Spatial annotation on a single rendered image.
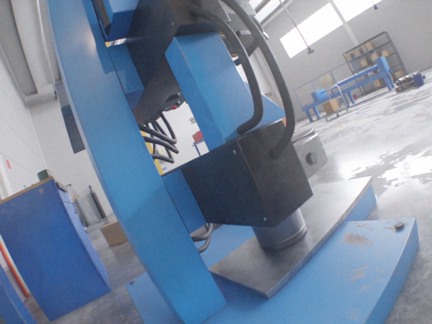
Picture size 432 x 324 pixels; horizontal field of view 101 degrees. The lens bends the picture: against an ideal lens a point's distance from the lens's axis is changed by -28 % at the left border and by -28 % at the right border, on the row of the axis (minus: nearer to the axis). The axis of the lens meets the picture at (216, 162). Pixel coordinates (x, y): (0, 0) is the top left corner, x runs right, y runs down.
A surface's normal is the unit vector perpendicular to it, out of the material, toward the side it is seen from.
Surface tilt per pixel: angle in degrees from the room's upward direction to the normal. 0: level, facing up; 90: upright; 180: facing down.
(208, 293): 90
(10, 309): 90
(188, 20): 90
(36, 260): 90
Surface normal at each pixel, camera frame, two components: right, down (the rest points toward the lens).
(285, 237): 0.00, 0.05
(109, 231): -0.23, 0.15
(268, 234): -0.50, 0.28
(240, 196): -0.77, 0.38
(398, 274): 0.48, -0.18
